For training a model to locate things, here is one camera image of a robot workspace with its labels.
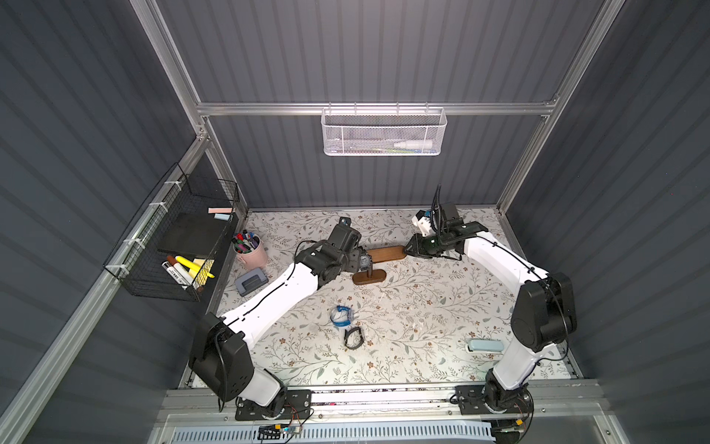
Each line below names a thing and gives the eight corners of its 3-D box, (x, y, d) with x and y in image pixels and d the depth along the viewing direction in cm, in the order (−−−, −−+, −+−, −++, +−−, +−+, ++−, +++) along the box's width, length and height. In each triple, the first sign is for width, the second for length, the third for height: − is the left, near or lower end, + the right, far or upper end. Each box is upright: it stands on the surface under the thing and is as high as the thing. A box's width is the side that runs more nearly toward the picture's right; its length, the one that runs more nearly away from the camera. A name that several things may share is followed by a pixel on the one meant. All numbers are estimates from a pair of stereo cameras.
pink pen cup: (246, 276, 102) (232, 254, 91) (245, 255, 108) (232, 233, 97) (268, 270, 103) (258, 248, 93) (266, 250, 110) (256, 227, 99)
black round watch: (346, 351, 85) (346, 347, 82) (342, 334, 88) (341, 330, 85) (364, 345, 86) (364, 341, 83) (359, 329, 89) (359, 325, 86)
